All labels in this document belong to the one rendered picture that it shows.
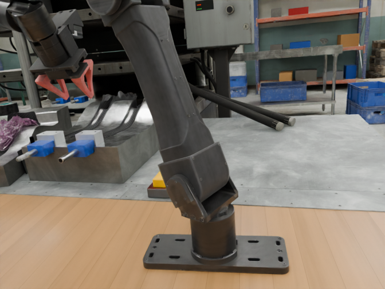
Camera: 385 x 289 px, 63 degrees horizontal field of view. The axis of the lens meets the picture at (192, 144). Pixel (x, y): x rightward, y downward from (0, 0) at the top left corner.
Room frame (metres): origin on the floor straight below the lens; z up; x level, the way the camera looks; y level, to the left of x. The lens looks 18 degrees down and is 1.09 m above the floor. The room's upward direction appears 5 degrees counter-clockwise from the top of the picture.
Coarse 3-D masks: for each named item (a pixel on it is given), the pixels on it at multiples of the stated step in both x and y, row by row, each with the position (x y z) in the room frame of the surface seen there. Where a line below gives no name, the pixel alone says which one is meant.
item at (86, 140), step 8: (80, 136) 0.70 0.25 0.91; (88, 136) 0.69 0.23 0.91; (96, 136) 0.69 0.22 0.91; (72, 144) 0.66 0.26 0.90; (80, 144) 0.66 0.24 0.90; (88, 144) 0.67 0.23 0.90; (96, 144) 0.69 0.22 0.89; (72, 152) 0.64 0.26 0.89; (80, 152) 0.65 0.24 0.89; (88, 152) 0.66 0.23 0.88; (64, 160) 0.60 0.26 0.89
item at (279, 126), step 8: (208, 96) 1.21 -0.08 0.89; (216, 96) 1.19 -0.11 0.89; (224, 104) 1.14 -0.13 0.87; (232, 104) 1.12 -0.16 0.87; (240, 112) 1.09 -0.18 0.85; (248, 112) 1.06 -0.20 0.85; (256, 112) 1.05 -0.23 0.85; (256, 120) 1.03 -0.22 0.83; (264, 120) 1.01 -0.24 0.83; (272, 120) 0.99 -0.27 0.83; (280, 128) 0.97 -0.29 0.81
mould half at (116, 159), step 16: (112, 112) 0.96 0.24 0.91; (144, 112) 0.93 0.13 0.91; (80, 128) 0.90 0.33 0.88; (96, 128) 0.88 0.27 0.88; (112, 128) 0.87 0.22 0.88; (128, 128) 0.85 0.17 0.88; (144, 128) 0.83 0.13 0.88; (64, 144) 0.72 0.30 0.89; (112, 144) 0.68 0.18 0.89; (128, 144) 0.71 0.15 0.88; (144, 144) 0.80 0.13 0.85; (32, 160) 0.73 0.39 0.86; (48, 160) 0.72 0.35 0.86; (80, 160) 0.69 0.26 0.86; (96, 160) 0.68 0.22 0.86; (112, 160) 0.67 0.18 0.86; (128, 160) 0.70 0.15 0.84; (144, 160) 0.79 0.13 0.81; (32, 176) 0.73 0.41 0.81; (48, 176) 0.72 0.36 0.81; (64, 176) 0.71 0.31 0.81; (80, 176) 0.69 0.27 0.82; (96, 176) 0.68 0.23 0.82; (112, 176) 0.67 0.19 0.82; (128, 176) 0.69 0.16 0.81
